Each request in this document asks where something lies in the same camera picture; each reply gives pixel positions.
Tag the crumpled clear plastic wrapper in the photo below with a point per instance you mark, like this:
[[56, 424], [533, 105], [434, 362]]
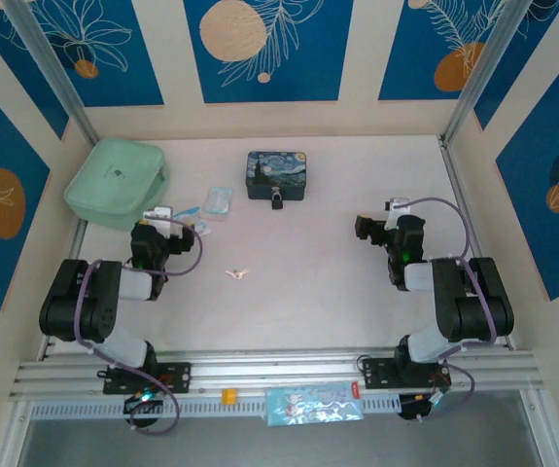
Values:
[[192, 214]]

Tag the mint green zip pouch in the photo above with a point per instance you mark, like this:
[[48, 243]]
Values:
[[114, 180]]

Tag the blue floral wall panel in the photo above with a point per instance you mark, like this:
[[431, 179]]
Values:
[[16, 82], [308, 58], [128, 73], [16, 243], [527, 73], [527, 219], [405, 58]]

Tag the black padlock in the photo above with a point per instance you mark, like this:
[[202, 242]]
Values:
[[277, 202]]

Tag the clear plastic blister packet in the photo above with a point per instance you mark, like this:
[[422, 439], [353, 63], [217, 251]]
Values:
[[217, 203]]

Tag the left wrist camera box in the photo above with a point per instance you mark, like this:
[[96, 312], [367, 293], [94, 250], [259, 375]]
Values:
[[158, 214]]

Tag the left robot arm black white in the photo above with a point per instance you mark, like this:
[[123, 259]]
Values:
[[80, 301]]

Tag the aluminium corner post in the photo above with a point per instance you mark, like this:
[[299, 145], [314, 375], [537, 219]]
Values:
[[55, 73], [483, 73]]

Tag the small yellow block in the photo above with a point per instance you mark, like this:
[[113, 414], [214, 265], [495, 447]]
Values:
[[229, 396]]

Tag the starry night tin box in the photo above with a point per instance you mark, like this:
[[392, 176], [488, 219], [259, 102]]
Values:
[[276, 172]]

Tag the aluminium front rail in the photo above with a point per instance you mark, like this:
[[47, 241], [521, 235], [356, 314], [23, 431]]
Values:
[[284, 365]]

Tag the light blue printed packet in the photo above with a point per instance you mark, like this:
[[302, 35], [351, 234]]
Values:
[[313, 404]]

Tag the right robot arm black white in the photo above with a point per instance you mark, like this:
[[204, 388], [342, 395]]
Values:
[[473, 301]]

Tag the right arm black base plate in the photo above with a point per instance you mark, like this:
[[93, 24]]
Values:
[[378, 372]]

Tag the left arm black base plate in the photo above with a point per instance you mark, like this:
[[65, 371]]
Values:
[[177, 377]]

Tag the black controller box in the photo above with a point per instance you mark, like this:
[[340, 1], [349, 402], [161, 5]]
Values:
[[138, 413], [412, 411]]

